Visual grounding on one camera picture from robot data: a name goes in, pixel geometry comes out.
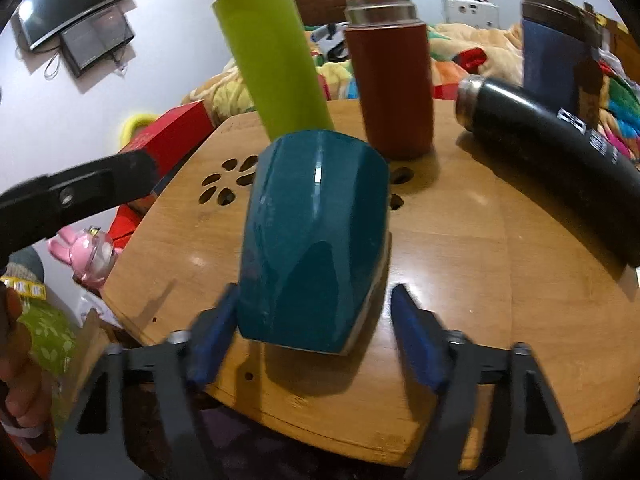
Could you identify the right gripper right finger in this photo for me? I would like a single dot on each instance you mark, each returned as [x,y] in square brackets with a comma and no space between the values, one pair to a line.
[526,436]

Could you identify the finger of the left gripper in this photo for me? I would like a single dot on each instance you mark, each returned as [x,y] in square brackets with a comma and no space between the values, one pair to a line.
[36,209]

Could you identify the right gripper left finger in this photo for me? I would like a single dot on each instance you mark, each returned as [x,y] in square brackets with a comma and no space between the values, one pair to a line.
[92,444]

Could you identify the teal hexagonal ceramic cup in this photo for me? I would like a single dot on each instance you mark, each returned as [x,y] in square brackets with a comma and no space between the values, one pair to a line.
[315,241]

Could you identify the black thermos lying down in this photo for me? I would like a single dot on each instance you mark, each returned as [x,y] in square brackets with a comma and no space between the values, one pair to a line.
[572,160]

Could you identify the person's left hand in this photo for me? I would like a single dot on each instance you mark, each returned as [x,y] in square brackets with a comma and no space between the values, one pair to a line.
[29,396]

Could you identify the pink rabbit toy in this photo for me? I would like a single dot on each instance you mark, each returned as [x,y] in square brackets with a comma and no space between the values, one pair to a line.
[90,253]

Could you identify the yellow foam tube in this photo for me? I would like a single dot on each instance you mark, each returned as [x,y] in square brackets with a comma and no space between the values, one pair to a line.
[133,124]

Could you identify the red gift box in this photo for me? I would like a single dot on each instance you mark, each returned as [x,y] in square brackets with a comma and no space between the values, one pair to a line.
[173,136]

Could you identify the lime green bottle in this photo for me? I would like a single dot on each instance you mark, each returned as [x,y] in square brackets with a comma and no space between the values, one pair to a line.
[267,40]

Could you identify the colourful patchwork blanket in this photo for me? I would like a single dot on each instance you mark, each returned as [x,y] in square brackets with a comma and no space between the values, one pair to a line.
[456,50]

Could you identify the red brown thermos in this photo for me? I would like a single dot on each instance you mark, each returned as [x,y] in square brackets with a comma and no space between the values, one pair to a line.
[388,47]

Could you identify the grey black garment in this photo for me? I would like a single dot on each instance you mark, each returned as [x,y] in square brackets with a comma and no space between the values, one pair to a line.
[331,42]

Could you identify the navy travel mug brown lid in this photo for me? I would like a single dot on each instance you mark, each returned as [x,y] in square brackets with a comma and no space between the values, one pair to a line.
[561,45]

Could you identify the white suitcase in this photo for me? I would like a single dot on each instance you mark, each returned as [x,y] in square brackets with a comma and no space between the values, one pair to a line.
[475,13]

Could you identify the small wall monitor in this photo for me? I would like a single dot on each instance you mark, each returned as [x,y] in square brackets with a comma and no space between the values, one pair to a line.
[98,35]

